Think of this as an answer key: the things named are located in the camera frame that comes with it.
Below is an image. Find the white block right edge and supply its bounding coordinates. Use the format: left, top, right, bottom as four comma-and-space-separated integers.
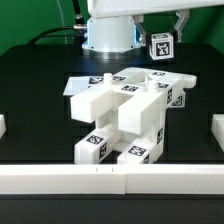
211, 114, 224, 152

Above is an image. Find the black cable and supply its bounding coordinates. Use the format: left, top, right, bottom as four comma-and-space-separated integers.
27, 0, 88, 46

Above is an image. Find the white front rail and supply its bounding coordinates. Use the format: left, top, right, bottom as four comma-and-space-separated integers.
0, 164, 224, 194

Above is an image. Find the marker sheet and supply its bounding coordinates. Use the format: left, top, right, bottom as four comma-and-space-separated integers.
63, 76, 103, 96

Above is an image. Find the white block left edge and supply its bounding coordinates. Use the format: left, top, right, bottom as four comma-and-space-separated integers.
0, 114, 6, 139

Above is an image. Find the white block edge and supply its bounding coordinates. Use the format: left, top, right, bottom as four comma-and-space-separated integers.
0, 114, 6, 139
211, 114, 224, 152

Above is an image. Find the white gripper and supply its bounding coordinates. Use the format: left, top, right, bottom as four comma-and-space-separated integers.
87, 0, 224, 46

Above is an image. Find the white chair back frame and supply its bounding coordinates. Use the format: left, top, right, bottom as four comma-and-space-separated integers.
69, 66, 198, 136

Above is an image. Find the white tagged cube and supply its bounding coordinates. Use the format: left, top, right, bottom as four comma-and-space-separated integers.
171, 92, 186, 108
149, 33, 174, 60

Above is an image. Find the white chair seat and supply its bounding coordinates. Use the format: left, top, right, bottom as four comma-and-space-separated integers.
94, 99, 166, 165

